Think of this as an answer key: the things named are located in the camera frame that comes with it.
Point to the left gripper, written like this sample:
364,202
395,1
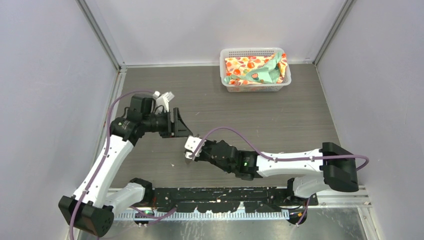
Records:
178,128

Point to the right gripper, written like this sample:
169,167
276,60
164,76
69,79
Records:
200,157

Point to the large metal keyring disc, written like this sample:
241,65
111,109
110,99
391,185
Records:
188,161

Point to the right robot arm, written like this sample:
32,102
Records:
328,167

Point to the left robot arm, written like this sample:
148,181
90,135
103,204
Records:
90,209

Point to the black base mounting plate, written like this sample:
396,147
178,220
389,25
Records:
223,199

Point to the white plastic basket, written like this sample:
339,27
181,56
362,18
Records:
251,51

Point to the floral patterned cloth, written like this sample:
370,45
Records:
253,70

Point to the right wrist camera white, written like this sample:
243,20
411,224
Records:
193,147

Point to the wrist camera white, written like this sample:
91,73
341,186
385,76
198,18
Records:
162,101
193,147

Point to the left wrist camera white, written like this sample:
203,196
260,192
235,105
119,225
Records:
162,101

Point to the aluminium frame rail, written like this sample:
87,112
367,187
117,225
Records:
325,199

